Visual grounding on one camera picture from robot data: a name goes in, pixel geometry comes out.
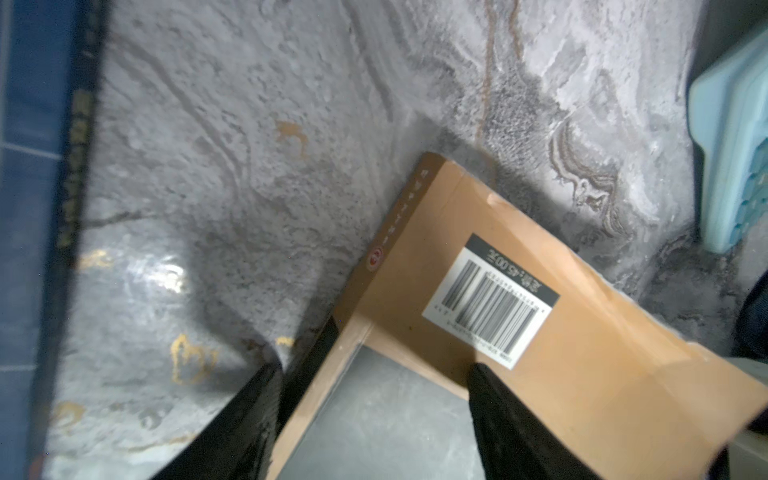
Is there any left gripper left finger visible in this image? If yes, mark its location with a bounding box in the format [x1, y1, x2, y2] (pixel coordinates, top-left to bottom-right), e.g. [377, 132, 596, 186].
[154, 363, 283, 480]

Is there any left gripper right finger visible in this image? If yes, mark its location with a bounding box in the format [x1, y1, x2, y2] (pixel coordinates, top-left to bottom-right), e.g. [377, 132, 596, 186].
[467, 363, 598, 480]

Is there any brown black book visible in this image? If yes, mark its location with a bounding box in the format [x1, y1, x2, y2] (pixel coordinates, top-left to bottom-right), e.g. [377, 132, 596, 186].
[269, 153, 767, 479]

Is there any teal calculator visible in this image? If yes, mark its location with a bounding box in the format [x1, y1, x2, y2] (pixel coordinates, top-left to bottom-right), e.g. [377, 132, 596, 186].
[688, 22, 767, 254]

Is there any blue book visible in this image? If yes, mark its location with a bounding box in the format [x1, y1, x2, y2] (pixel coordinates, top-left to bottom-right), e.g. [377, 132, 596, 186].
[1, 1, 111, 479]

